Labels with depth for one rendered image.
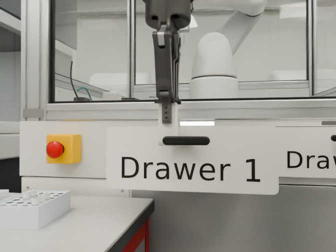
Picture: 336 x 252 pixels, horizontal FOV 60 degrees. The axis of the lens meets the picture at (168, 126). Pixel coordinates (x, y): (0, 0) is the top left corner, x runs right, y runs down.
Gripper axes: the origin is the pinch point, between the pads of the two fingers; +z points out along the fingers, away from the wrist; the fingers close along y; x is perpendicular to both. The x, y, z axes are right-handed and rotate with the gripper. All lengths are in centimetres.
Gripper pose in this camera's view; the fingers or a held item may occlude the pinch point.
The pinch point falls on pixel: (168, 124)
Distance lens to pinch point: 47.7
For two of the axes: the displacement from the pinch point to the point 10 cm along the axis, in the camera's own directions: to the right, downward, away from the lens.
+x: 9.8, 0.0, -1.7
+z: 0.0, 10.0, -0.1
